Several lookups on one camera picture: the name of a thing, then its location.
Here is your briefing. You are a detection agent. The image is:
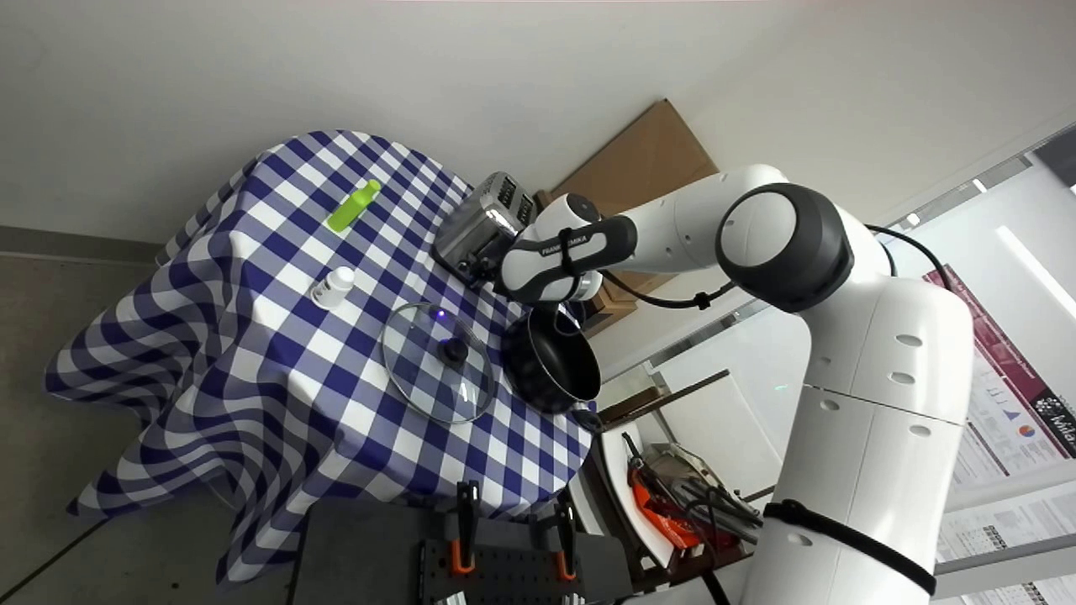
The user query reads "green plastic bottle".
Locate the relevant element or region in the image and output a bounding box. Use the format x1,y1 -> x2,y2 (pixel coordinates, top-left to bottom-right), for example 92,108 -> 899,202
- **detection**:
328,181 -> 380,236

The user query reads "glass pot lid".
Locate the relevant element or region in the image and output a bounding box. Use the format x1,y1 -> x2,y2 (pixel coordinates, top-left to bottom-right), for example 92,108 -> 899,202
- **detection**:
380,301 -> 499,428

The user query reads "blue white checkered tablecloth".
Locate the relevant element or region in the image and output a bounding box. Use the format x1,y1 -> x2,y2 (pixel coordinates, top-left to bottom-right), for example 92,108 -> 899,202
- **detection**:
48,132 -> 593,583

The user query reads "large cardboard box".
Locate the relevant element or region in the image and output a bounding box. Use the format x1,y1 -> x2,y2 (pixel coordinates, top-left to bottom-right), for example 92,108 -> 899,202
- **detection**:
536,97 -> 722,330

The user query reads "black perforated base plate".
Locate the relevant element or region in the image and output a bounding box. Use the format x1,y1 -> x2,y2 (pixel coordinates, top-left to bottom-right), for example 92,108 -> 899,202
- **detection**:
413,518 -> 632,605

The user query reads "wall poster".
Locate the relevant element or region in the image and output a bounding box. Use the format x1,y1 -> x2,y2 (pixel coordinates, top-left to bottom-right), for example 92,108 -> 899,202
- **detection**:
925,265 -> 1074,486

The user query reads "black orange clamp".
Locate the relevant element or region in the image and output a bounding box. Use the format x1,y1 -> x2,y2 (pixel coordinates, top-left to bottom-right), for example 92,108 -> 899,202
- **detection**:
449,483 -> 478,578
555,496 -> 579,582

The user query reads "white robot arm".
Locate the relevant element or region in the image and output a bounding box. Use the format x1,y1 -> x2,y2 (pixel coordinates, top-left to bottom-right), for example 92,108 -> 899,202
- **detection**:
496,165 -> 977,605

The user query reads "black cooking pot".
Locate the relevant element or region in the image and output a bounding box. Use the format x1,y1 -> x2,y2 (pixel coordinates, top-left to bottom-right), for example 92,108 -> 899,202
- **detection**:
502,307 -> 602,414

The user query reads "small clear white bottle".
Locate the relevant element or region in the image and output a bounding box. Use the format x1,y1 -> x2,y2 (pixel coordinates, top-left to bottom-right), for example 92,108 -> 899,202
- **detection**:
311,265 -> 357,309

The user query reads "silver toaster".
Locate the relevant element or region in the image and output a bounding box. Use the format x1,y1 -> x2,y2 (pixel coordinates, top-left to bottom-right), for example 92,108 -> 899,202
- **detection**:
434,172 -> 540,281

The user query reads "tray with orange tools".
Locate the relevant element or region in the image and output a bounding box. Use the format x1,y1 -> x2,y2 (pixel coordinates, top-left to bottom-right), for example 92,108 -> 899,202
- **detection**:
587,429 -> 763,588

